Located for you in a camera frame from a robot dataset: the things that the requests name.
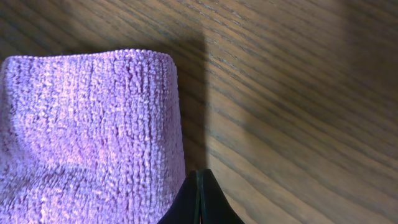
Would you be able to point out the purple microfiber cloth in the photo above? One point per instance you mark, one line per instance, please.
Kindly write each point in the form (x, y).
(91, 138)

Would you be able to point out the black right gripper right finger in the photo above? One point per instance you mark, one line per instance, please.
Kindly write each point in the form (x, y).
(214, 207)

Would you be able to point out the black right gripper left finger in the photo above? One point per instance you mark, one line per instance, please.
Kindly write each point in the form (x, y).
(185, 207)

